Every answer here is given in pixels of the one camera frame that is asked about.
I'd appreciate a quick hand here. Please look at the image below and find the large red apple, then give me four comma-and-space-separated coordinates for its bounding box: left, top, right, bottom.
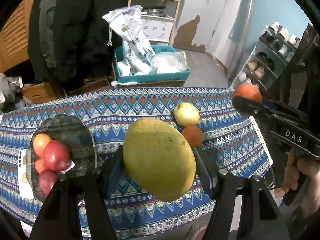
38, 169, 58, 196

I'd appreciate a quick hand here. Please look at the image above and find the small tangerine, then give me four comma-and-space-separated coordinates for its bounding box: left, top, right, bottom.
233, 83, 263, 103
181, 126, 203, 147

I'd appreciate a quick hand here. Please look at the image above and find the yellow green apple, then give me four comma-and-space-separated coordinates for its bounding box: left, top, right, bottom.
174, 102, 200, 127

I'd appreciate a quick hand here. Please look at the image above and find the green yellow mango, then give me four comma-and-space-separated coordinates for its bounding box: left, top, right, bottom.
123, 117, 196, 202

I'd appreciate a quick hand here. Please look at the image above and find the large orange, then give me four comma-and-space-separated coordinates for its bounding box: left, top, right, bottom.
34, 158, 47, 174

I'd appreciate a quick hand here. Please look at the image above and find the right hand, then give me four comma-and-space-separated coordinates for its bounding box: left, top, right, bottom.
282, 149, 319, 218

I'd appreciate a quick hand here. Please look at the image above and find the white smartphone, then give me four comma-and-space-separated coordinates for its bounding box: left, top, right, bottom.
18, 149, 34, 199

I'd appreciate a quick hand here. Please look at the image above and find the small red apple on plate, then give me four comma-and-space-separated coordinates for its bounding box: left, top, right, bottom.
42, 140, 70, 172

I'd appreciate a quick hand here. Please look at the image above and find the patterned blue tablecloth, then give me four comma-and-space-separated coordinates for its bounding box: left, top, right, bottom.
1, 87, 273, 239

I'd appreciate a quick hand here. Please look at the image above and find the orange on plate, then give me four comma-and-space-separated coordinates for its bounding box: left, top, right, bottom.
33, 133, 52, 158

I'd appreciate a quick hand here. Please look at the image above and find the shoe rack with shoes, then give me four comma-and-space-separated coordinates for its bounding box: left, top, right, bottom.
228, 21, 300, 94

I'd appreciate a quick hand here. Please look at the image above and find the glass fruit plate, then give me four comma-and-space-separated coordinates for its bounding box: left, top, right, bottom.
25, 113, 97, 202

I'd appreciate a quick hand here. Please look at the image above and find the brown cardboard box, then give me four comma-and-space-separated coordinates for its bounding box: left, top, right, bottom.
21, 82, 57, 103

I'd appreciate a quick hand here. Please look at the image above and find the grey hoodie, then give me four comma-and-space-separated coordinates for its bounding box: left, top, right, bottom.
0, 73, 33, 114

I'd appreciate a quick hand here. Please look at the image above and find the clear plastic bag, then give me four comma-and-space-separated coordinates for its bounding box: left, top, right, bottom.
150, 51, 189, 74

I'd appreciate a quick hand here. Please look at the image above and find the white patterned box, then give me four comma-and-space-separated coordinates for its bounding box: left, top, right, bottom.
141, 15, 175, 43

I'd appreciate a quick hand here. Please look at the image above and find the teal cardboard box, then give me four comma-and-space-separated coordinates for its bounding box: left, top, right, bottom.
113, 46, 190, 83

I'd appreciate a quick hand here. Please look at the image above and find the dark hanging jacket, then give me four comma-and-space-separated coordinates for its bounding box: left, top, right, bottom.
28, 0, 127, 92

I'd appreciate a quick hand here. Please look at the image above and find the white rice bag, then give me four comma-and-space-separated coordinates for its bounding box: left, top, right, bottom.
102, 5, 157, 76

